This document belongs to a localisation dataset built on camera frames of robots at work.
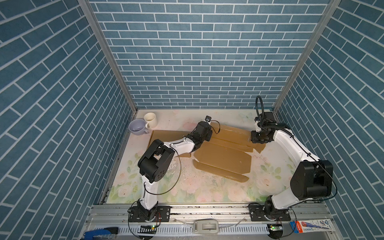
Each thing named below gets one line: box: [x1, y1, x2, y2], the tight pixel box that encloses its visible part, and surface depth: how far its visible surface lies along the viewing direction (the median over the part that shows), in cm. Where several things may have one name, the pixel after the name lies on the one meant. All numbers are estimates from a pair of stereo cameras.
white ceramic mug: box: [143, 112, 157, 128], surface depth 105 cm
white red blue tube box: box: [289, 219, 336, 234], surface depth 72 cm
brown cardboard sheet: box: [192, 122, 267, 183], surface depth 95 cm
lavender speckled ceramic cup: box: [128, 119, 148, 136], surface depth 106 cm
